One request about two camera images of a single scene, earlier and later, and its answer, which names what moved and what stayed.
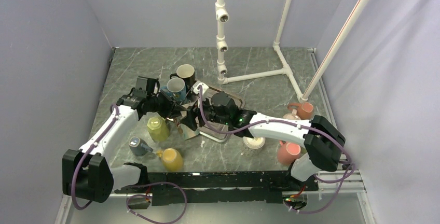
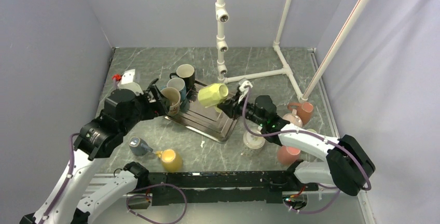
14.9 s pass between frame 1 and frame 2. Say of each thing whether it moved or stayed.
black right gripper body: moved
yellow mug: stayed
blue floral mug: stayed
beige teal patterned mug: moved
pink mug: stayed
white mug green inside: stayed
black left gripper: stayed
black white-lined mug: stayed
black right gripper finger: moved
